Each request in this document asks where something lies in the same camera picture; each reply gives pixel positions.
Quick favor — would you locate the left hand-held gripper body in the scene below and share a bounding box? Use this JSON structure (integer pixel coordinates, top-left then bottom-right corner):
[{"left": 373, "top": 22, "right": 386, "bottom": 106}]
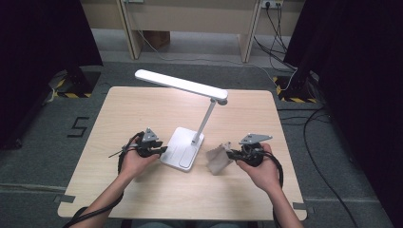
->
[{"left": 136, "top": 127, "right": 162, "bottom": 159}]

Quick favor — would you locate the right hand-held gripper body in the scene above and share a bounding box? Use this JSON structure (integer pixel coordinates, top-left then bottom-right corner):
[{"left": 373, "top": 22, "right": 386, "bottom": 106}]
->
[{"left": 239, "top": 133, "right": 273, "bottom": 168}]

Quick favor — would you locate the beige waffle cloth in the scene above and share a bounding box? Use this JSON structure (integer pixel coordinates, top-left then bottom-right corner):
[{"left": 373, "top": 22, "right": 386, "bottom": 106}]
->
[{"left": 205, "top": 142, "right": 234, "bottom": 176}]

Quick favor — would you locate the white desk lamp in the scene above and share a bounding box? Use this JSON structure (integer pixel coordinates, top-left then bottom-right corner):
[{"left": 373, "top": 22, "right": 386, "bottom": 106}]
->
[{"left": 134, "top": 68, "right": 229, "bottom": 173}]

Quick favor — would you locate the person's left hand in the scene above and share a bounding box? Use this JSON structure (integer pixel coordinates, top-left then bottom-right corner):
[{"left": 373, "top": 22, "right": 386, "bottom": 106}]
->
[{"left": 119, "top": 144, "right": 162, "bottom": 183}]

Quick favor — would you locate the person's right hand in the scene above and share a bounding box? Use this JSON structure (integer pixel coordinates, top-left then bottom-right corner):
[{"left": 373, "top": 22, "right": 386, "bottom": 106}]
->
[{"left": 236, "top": 142, "right": 281, "bottom": 195}]

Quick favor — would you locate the black stand base striped tape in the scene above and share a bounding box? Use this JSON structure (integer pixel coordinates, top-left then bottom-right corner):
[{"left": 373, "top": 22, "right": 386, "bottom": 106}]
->
[
  {"left": 273, "top": 69, "right": 319, "bottom": 105},
  {"left": 47, "top": 67, "right": 102, "bottom": 99}
]

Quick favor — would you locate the grey tape strip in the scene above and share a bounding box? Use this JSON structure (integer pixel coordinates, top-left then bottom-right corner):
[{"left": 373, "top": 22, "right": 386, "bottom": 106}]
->
[
  {"left": 53, "top": 194, "right": 77, "bottom": 204},
  {"left": 292, "top": 202, "right": 316, "bottom": 214}
]

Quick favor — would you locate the brown cardboard box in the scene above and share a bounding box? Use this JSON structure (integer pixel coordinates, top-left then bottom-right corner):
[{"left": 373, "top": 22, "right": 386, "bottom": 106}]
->
[{"left": 142, "top": 30, "right": 171, "bottom": 51}]

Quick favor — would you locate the black curtain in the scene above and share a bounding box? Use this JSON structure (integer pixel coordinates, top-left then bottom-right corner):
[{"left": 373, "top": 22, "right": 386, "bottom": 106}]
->
[
  {"left": 0, "top": 0, "right": 104, "bottom": 150},
  {"left": 283, "top": 0, "right": 403, "bottom": 228}
]

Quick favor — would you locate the beige office desk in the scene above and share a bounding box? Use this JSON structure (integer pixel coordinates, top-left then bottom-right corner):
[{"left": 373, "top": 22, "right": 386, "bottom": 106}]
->
[{"left": 79, "top": 0, "right": 307, "bottom": 64}]

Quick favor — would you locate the white power socket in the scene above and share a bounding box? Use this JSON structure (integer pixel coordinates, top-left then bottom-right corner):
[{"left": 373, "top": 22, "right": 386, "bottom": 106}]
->
[{"left": 260, "top": 0, "right": 284, "bottom": 10}]

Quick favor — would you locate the black cable tie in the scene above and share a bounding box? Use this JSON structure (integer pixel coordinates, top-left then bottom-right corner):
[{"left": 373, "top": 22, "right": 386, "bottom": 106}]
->
[{"left": 107, "top": 148, "right": 128, "bottom": 159}]

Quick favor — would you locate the right hand-held gripper black cable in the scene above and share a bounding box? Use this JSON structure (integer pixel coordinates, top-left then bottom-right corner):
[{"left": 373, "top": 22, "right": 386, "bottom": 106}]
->
[{"left": 259, "top": 151, "right": 285, "bottom": 228}]

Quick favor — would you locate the black looped floor cable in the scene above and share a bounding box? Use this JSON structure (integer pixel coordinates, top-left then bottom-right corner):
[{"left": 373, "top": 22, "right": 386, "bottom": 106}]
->
[{"left": 278, "top": 106, "right": 331, "bottom": 125}]

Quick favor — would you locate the long black floor cable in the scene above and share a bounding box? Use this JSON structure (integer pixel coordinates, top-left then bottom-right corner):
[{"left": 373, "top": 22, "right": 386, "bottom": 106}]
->
[{"left": 302, "top": 107, "right": 360, "bottom": 228}]

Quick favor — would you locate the short white cable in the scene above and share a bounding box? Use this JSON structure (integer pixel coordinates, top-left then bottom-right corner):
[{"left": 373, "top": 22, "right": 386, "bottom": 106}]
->
[{"left": 279, "top": 67, "right": 299, "bottom": 92}]

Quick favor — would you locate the black hanging cable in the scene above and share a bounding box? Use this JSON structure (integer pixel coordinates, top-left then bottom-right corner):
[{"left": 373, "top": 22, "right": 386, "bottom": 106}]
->
[
  {"left": 253, "top": 6, "right": 298, "bottom": 72},
  {"left": 264, "top": 6, "right": 289, "bottom": 53}
]

